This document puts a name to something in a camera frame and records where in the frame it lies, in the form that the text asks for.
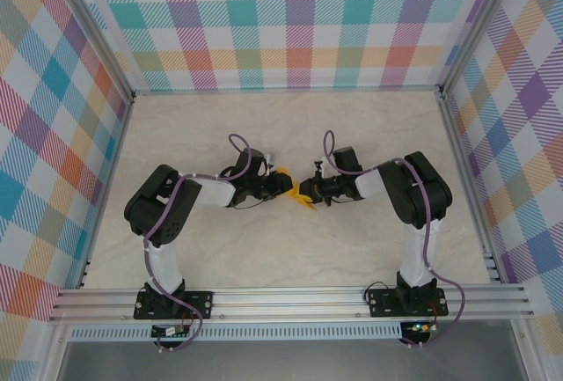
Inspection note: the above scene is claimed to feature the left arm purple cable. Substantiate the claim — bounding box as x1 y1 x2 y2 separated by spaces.
143 133 252 353

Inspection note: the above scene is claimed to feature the controller board with white label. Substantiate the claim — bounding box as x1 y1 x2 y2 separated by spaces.
150 326 190 339

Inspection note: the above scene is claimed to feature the long slotted aluminium rail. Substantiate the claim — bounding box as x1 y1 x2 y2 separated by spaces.
48 283 536 323

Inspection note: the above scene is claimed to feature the aluminium frame post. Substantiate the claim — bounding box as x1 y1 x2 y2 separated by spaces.
48 0 135 103
439 0 523 96

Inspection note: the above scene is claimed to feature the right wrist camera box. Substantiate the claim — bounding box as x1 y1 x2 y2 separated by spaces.
332 146 362 175

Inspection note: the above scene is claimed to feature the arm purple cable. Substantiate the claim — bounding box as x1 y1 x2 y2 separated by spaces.
143 133 252 353
322 129 466 349

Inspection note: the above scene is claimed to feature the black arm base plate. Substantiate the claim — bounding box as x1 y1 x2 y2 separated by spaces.
134 289 216 320
367 286 449 319

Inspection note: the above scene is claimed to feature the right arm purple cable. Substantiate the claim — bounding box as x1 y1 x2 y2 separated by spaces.
322 129 466 349

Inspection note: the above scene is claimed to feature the grey metal panel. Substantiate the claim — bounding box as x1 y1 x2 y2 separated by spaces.
56 339 527 381

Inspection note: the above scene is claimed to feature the orange-yellow cloth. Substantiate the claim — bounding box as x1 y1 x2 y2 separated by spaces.
288 180 318 214

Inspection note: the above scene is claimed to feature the aluminium side rail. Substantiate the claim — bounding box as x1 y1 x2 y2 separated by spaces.
77 99 135 289
437 92 502 283

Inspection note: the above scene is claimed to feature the perforated metal cable tray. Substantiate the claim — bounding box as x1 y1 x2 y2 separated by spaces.
65 326 404 341

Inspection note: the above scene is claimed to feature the left gripper thin black cable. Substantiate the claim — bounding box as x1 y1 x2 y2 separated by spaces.
232 195 265 210

